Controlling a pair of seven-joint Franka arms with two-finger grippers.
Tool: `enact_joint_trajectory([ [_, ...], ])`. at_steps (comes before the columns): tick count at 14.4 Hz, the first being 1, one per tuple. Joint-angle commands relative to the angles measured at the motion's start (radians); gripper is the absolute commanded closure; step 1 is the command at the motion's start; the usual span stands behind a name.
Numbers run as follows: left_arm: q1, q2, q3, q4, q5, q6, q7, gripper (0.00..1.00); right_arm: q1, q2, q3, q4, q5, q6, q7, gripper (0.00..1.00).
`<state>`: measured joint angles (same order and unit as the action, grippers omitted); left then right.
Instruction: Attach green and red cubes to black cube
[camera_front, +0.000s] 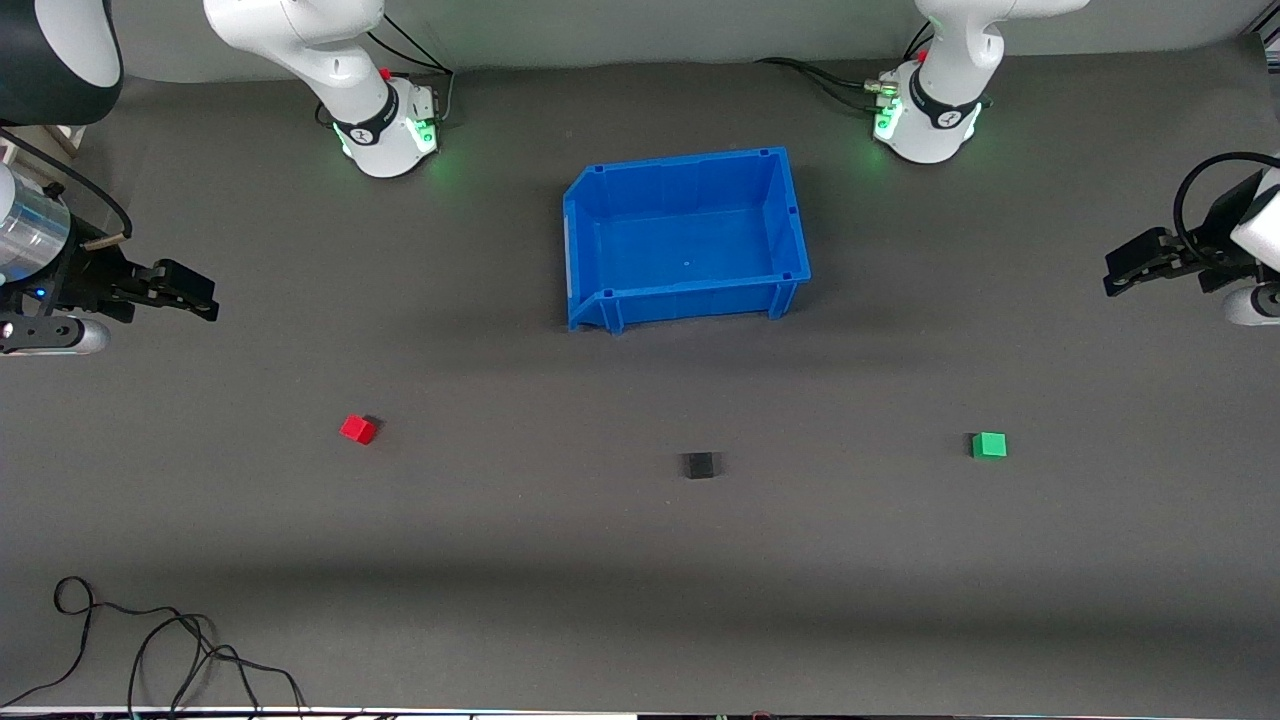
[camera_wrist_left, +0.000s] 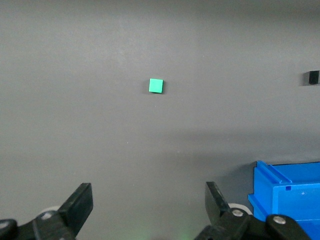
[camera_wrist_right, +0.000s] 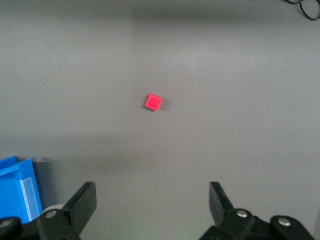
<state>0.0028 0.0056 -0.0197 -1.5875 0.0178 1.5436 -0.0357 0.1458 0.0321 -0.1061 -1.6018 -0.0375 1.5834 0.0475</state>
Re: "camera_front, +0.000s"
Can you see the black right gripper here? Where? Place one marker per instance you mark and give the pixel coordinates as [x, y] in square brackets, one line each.
[84, 277]

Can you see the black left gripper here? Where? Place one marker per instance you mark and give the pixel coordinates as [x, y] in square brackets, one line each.
[1197, 251]

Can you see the beige plastic crate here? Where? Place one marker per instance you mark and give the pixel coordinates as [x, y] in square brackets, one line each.
[65, 135]

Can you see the small black cube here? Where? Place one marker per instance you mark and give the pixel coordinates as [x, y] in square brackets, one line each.
[700, 465]

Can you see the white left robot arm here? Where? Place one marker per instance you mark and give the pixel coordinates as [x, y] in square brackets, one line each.
[940, 100]

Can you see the small green cube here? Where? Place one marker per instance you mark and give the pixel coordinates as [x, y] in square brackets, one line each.
[990, 445]

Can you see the small red cube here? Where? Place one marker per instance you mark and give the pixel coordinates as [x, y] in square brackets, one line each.
[357, 430]

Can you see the blue plastic storage bin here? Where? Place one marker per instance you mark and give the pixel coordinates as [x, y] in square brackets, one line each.
[690, 250]

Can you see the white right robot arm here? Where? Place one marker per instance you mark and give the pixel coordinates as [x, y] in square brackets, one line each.
[340, 70]

